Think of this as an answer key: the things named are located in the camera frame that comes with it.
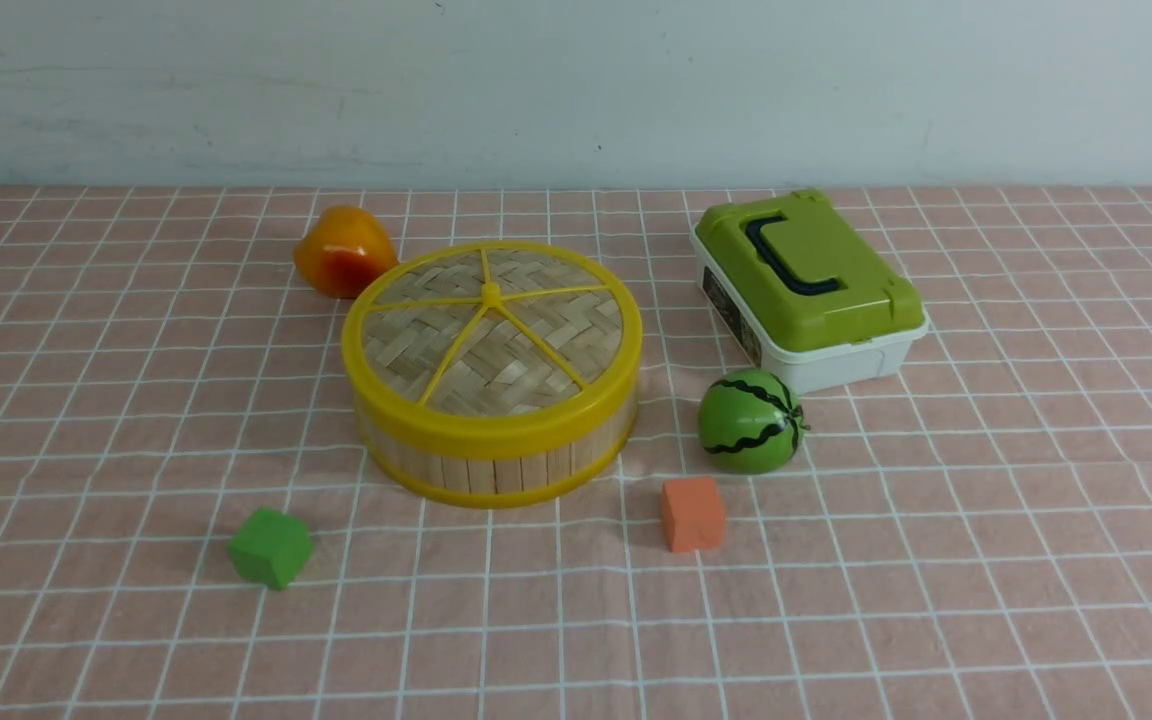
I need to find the yellow woven bamboo steamer lid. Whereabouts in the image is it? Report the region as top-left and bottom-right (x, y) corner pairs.
(342, 241), (644, 460)

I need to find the bamboo steamer basket base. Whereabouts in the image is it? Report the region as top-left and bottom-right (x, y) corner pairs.
(355, 392), (639, 510)

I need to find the green toy watermelon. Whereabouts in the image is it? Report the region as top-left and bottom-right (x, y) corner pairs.
(698, 367), (812, 477)

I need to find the orange foam cube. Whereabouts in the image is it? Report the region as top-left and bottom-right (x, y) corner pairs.
(660, 477), (727, 553)

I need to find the green lidded white storage box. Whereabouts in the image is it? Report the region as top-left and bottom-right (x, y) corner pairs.
(691, 188), (931, 395)

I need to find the orange yellow toy pear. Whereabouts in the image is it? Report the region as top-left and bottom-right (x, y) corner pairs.
(293, 205), (399, 300)

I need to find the green foam cube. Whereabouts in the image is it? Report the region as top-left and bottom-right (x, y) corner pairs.
(227, 506), (314, 591)

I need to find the pink checked tablecloth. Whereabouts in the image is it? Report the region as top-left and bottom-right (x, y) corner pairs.
(0, 185), (1152, 719)

